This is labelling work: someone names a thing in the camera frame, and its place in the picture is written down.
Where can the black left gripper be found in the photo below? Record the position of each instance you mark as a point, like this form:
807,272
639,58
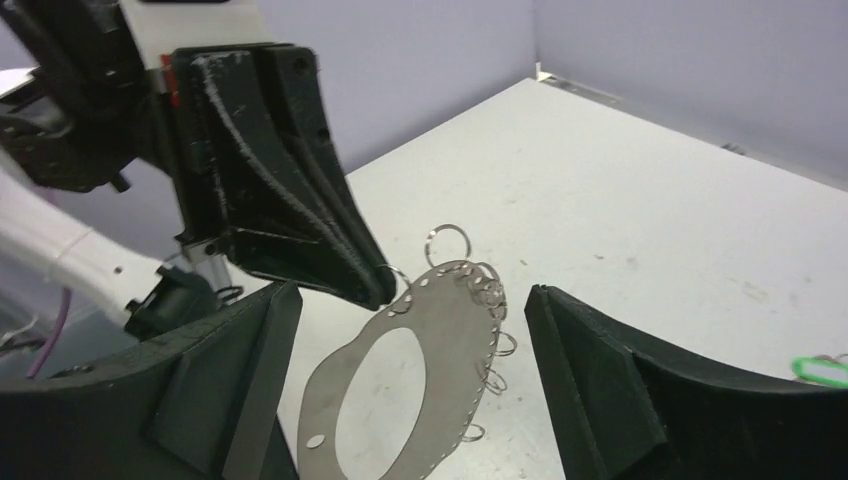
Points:
98,97

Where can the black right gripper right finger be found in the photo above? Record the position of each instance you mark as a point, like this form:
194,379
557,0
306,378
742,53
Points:
624,404

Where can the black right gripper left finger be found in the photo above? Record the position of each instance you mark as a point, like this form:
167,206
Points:
198,402

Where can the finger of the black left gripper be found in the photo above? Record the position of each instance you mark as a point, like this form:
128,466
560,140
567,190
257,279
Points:
260,172

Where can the green key tag with key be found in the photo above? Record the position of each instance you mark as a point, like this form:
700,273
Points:
821,370

